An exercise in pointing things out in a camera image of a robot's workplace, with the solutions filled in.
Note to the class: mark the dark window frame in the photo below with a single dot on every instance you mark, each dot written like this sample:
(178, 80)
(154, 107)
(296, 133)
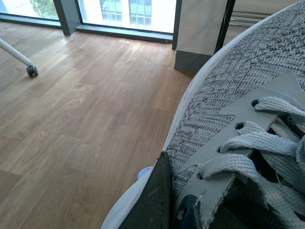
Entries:
(147, 20)

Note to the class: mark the white table leg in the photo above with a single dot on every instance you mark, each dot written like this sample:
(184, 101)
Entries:
(13, 52)

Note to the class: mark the black metal shoe rack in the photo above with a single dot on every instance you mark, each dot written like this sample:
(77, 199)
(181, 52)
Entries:
(246, 13)

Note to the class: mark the light blue slipper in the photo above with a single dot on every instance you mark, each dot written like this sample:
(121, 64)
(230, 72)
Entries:
(143, 172)

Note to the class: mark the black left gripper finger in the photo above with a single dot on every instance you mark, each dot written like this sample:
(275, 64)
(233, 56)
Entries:
(152, 209)

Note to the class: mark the black caster wheel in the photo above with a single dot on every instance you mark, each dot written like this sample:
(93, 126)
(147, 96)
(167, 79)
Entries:
(32, 71)

